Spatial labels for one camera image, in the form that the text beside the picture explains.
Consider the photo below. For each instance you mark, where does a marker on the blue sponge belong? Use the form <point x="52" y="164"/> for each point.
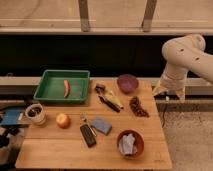
<point x="101" y="125"/>

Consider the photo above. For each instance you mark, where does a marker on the red bowl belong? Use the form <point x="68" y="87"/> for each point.
<point x="139" y="143"/>

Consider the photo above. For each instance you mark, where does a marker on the grey-blue towel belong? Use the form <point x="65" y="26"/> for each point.
<point x="126" y="145"/>

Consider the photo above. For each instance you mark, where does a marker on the brown dried item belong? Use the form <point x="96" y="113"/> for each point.
<point x="136" y="107"/>

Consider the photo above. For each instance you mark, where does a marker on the black remote control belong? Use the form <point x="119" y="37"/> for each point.
<point x="88" y="135"/>

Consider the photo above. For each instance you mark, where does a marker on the blue box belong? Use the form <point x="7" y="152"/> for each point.
<point x="10" y="116"/>

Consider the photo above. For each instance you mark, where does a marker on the green plastic tray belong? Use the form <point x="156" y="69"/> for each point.
<point x="51" y="86"/>

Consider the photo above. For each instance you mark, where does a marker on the purple bowl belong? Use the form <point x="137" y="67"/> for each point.
<point x="127" y="83"/>

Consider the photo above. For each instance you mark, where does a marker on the orange apple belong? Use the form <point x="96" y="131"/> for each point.
<point x="63" y="120"/>

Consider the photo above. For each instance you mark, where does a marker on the white cup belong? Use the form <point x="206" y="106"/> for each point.
<point x="35" y="114"/>

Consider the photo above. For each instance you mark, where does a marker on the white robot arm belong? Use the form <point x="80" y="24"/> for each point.
<point x="184" y="54"/>

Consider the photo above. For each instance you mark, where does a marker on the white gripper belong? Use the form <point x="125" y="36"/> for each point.
<point x="166" y="84"/>

